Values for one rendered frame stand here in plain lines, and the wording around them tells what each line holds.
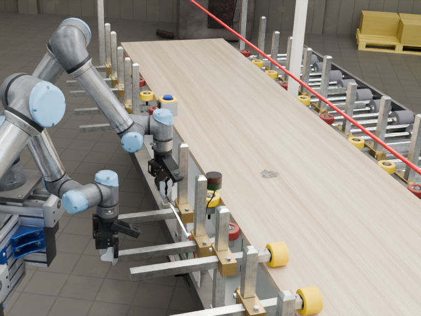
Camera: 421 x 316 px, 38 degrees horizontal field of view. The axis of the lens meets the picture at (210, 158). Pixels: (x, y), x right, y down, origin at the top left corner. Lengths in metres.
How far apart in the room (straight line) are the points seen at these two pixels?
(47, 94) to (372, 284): 1.18
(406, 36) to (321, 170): 5.78
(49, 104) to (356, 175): 1.51
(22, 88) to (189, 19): 6.49
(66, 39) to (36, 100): 0.44
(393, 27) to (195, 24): 2.68
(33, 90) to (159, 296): 1.90
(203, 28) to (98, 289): 5.31
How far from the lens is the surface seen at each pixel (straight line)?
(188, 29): 8.21
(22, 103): 1.74
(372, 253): 2.25
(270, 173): 2.67
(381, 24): 8.73
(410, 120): 3.75
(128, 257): 2.21
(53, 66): 2.24
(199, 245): 2.23
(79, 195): 1.98
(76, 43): 2.10
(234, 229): 2.26
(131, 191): 4.39
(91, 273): 3.59
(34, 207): 2.29
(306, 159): 2.86
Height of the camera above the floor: 2.10
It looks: 25 degrees down
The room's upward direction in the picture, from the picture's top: 2 degrees clockwise
